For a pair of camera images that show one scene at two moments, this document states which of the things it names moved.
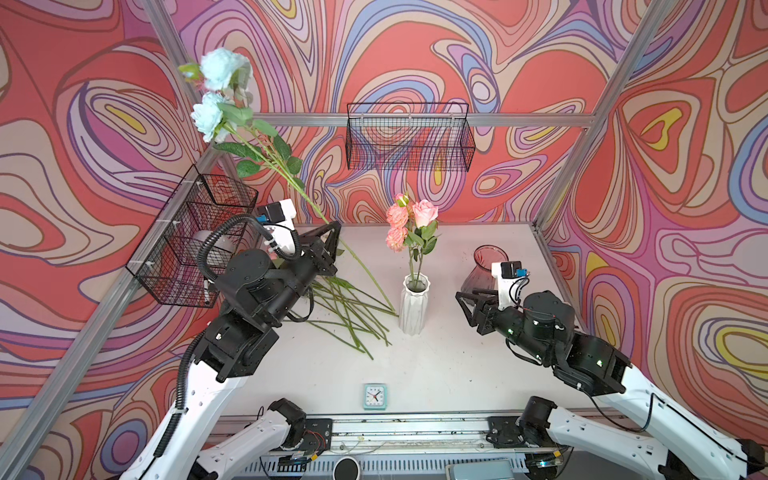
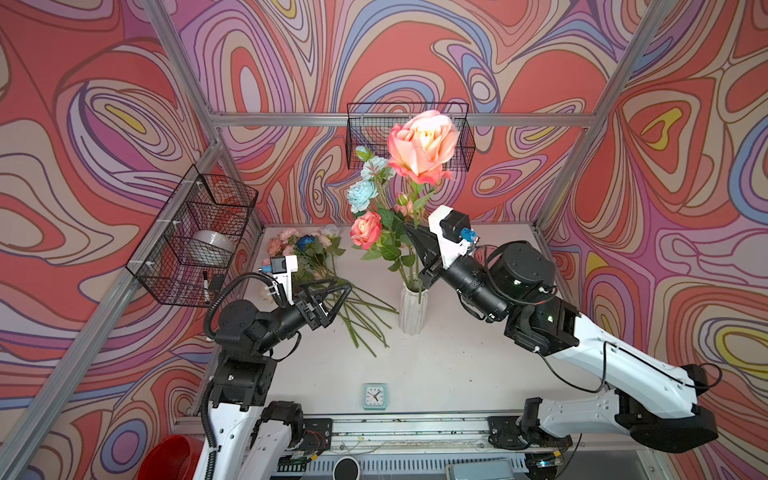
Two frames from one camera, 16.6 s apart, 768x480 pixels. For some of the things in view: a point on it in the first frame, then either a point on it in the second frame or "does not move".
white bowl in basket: x=220 y=249 does not move
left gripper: x=320 y=257 to x=329 y=319
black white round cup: x=346 y=468 does not move
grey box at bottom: x=485 y=469 does not move
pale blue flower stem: x=221 y=76 to x=363 y=194
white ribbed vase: x=414 y=303 does not move
